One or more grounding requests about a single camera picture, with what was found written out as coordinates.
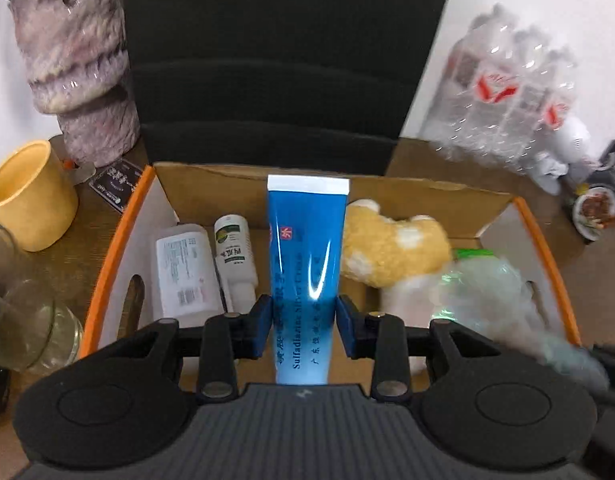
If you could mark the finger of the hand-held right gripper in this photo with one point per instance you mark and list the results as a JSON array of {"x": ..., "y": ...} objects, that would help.
[{"x": 610, "y": 360}]

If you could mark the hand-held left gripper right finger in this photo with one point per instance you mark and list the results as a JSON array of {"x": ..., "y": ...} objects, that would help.
[{"x": 348, "y": 330}]

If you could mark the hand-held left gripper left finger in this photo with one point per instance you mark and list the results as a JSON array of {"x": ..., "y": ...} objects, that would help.
[{"x": 260, "y": 330}]

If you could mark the blue ointment tube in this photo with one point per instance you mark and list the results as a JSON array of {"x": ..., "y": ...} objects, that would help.
[{"x": 307, "y": 240}]

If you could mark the clear plastic bottle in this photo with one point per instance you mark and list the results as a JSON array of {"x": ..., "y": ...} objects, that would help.
[{"x": 492, "y": 290}]

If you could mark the cardboard box with orange rim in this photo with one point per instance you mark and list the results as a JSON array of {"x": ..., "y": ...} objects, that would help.
[{"x": 137, "y": 245}]

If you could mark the small white green-label bottle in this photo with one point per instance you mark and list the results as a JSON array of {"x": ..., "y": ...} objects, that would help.
[{"x": 233, "y": 250}]

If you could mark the yellow and white plush toy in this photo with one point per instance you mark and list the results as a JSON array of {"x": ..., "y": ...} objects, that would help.
[{"x": 387, "y": 247}]

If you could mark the flat white bottle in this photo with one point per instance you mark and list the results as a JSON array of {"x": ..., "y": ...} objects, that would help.
[{"x": 185, "y": 270}]

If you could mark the bowl of food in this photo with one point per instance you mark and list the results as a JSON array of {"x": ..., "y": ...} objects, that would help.
[{"x": 595, "y": 209}]

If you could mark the white crumpled paper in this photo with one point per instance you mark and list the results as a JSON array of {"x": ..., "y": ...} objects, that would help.
[{"x": 552, "y": 165}]

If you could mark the dark printed card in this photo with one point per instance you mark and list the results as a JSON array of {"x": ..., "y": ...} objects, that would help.
[{"x": 116, "y": 182}]

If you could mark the clear glass jar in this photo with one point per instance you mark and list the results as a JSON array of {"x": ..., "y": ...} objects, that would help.
[{"x": 22, "y": 320}]

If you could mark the yellow mug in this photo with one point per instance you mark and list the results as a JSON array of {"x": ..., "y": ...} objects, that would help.
[{"x": 32, "y": 200}]

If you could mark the black chair backrest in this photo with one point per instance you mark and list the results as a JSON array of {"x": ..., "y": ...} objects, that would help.
[{"x": 287, "y": 60}]

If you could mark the shrink-wrapped pack of water bottles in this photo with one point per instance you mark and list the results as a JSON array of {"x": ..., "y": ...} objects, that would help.
[{"x": 507, "y": 95}]

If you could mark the marbled grey vase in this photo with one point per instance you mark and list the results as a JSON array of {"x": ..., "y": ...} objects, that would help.
[{"x": 77, "y": 60}]

